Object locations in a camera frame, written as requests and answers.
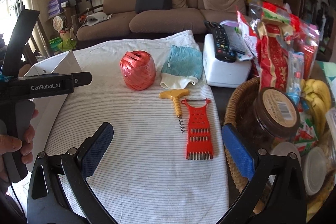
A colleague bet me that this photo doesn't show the toothbrush pack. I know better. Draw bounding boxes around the toothbrush pack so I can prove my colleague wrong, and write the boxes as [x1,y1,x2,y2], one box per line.
[286,51,305,107]

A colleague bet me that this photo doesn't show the white cardboard box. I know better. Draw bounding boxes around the white cardboard box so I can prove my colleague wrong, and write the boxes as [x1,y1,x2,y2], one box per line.
[24,50,82,173]

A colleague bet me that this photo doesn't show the wicker basket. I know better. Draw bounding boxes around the wicker basket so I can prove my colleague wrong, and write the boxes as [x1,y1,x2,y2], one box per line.
[224,76,336,216]

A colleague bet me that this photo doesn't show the white red snack bag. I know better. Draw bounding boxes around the white red snack bag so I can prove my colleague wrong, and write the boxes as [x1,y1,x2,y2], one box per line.
[236,6,263,58]

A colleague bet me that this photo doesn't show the black lumbar pillow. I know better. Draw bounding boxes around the black lumbar pillow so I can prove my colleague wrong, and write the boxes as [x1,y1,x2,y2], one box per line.
[135,0,173,14]

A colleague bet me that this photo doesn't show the dark wooden cabinet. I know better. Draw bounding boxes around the dark wooden cabinet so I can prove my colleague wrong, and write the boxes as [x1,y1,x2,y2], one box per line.
[283,0,320,28]

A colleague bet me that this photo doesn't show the banana bunch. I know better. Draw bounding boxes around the banana bunch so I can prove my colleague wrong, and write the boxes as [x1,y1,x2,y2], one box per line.
[299,79,333,141]

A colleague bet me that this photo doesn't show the brown sofa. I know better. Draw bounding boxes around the brown sofa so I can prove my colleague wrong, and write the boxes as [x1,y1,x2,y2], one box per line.
[76,0,250,42]

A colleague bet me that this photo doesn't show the green bag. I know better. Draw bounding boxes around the green bag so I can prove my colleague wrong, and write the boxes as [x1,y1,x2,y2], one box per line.
[48,34,78,53]

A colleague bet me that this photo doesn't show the red green candy packets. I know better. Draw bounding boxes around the red green candy packets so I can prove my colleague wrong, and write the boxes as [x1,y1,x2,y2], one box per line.
[294,118,320,157]

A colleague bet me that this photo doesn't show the red twine ball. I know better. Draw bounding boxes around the red twine ball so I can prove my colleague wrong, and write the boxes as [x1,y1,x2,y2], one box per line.
[120,50,156,91]

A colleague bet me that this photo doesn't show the stack of purple tissue packs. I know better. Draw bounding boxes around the stack of purple tissue packs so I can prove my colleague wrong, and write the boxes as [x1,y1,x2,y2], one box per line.
[47,0,70,16]

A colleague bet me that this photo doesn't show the white tissue box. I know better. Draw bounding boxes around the white tissue box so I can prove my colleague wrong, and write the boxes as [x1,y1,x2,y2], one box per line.
[203,33,253,88]

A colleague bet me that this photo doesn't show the teal bath mitt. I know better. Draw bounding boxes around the teal bath mitt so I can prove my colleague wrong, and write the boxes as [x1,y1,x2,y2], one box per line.
[160,44,204,90]

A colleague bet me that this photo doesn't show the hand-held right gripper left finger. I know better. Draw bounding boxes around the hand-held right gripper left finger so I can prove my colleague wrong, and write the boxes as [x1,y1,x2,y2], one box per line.
[26,122,114,224]

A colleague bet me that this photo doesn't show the brown lidded jar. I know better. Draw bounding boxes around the brown lidded jar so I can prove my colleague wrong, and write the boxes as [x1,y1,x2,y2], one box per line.
[253,87,301,142]

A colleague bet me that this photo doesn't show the yellow handled corkscrew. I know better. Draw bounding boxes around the yellow handled corkscrew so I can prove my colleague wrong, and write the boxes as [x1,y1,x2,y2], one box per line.
[159,89,190,133]

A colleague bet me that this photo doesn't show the dark wooden chair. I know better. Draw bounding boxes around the dark wooden chair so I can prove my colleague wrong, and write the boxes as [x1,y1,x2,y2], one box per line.
[70,4,105,33]

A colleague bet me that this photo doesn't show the black remote control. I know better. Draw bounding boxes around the black remote control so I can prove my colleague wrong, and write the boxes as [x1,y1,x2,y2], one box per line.
[213,24,237,63]
[204,20,219,31]

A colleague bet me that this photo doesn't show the striped white cloth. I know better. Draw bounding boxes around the striped white cloth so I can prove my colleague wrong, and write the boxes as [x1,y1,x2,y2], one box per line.
[43,29,231,224]

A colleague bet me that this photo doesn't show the red plastic bag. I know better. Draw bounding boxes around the red plastic bag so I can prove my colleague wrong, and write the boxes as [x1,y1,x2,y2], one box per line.
[293,13,320,79]

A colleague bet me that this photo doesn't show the red plastic grater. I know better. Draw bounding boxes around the red plastic grater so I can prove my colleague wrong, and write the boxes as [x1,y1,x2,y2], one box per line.
[181,98,215,161]

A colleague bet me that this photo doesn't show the white lidded plastic tub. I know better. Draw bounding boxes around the white lidded plastic tub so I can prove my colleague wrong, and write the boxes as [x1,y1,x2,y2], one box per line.
[300,146,329,196]

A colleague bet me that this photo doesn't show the grey neck massager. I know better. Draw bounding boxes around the grey neck massager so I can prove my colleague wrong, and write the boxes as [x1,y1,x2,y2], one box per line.
[86,13,114,27]

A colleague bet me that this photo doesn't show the person's left hand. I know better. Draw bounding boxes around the person's left hand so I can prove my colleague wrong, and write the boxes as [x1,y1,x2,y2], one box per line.
[0,109,39,184]

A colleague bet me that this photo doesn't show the red gold snack bag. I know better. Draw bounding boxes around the red gold snack bag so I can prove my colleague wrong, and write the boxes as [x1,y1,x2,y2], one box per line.
[258,21,292,94]

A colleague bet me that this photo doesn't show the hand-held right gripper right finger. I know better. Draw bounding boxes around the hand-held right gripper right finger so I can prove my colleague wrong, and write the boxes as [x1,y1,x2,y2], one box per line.
[213,123,307,224]

